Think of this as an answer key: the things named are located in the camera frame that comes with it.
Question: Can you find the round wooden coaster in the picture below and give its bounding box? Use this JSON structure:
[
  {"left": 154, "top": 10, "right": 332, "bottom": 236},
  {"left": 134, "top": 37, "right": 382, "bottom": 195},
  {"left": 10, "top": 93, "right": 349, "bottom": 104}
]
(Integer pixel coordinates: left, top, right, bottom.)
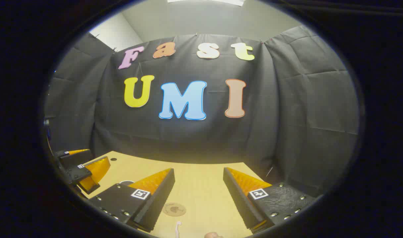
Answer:
[{"left": 162, "top": 202, "right": 187, "bottom": 217}]

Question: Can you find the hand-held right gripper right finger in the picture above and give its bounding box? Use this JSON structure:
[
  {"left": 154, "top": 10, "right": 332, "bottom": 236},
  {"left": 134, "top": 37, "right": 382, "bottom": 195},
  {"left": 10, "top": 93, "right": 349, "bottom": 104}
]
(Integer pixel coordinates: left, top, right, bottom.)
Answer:
[{"left": 223, "top": 167, "right": 323, "bottom": 234}]

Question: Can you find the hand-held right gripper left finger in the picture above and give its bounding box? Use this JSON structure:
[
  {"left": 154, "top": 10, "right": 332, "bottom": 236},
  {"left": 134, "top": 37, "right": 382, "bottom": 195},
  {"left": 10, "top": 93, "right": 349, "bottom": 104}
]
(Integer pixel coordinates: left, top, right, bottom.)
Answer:
[{"left": 88, "top": 168, "right": 176, "bottom": 233}]

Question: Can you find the white ceiling light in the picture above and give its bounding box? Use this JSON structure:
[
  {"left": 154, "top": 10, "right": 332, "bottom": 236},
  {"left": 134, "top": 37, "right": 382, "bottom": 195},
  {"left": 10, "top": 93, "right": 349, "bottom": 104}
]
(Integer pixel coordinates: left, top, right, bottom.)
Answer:
[{"left": 167, "top": 0, "right": 245, "bottom": 6}]

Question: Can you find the light wooden desktop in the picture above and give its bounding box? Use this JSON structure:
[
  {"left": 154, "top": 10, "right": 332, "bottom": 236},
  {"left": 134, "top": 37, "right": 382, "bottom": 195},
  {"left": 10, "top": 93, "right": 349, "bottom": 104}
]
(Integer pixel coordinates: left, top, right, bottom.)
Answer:
[{"left": 79, "top": 151, "right": 278, "bottom": 238}]

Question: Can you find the black backdrop cloth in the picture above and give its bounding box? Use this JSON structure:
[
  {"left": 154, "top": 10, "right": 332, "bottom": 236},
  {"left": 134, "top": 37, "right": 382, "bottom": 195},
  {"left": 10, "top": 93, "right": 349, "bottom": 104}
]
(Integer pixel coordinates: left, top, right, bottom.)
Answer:
[{"left": 44, "top": 26, "right": 359, "bottom": 198}]

